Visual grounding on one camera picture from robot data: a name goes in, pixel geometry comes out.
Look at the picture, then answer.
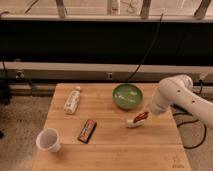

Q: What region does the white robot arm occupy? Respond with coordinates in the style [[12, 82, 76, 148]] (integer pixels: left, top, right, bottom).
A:
[[148, 75, 213, 129]]

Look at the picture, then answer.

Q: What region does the green ceramic bowl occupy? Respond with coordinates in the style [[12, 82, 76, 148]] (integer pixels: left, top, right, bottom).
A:
[[112, 83, 143, 110]]

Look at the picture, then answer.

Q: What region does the white oblong block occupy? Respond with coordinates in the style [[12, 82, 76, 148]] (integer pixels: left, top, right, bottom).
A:
[[126, 119, 146, 128]]

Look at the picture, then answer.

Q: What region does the wooden table top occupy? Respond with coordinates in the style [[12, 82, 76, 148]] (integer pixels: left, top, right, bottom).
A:
[[32, 83, 191, 171]]

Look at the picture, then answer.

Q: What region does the orange black candy bar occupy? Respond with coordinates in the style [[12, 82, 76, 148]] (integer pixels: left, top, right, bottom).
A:
[[78, 119, 97, 143]]

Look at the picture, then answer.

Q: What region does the white plastic cup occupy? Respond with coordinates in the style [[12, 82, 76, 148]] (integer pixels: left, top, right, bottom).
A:
[[36, 128, 61, 153]]

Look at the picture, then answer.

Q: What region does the black floor cable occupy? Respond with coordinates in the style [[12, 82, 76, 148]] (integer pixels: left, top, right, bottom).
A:
[[173, 79, 209, 150]]

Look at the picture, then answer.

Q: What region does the black hanging cable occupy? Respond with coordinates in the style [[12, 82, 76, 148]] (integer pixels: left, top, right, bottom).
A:
[[125, 12, 165, 83]]

